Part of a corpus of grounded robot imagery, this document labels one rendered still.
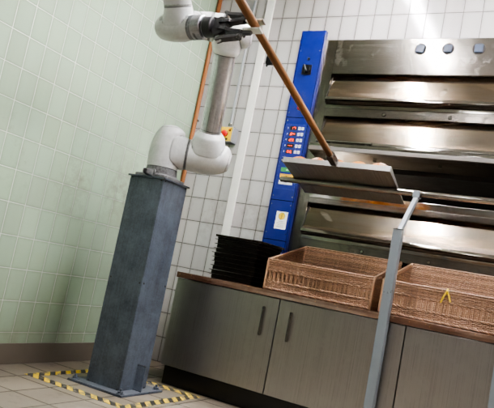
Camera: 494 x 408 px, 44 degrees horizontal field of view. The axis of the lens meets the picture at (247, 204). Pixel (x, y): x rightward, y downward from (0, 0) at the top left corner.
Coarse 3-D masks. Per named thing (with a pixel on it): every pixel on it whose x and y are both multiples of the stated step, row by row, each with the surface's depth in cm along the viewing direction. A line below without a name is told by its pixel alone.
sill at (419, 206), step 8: (344, 200) 345; (352, 200) 343; (360, 200) 340; (368, 200) 338; (416, 208) 325; (424, 208) 324; (432, 208) 322; (440, 208) 320; (448, 208) 318; (456, 208) 316; (464, 208) 314; (480, 216) 310; (488, 216) 308
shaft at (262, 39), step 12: (240, 0) 200; (252, 12) 207; (252, 24) 210; (264, 36) 217; (264, 48) 221; (276, 60) 227; (288, 84) 239; (300, 108) 253; (312, 120) 262; (324, 144) 278
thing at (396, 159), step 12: (324, 156) 350; (336, 156) 345; (348, 156) 340; (360, 156) 335; (372, 156) 330; (384, 156) 326; (396, 156) 321; (408, 156) 318; (420, 156) 315; (432, 156) 312; (444, 156) 309; (456, 156) 307; (396, 168) 339; (408, 168) 334; (420, 168) 329; (432, 168) 325; (444, 168) 320; (456, 168) 316; (468, 168) 312; (480, 168) 308; (492, 168) 304
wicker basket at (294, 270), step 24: (288, 264) 299; (312, 264) 340; (336, 264) 334; (360, 264) 329; (384, 264) 324; (264, 288) 302; (288, 288) 296; (312, 288) 291; (336, 288) 328; (360, 288) 323
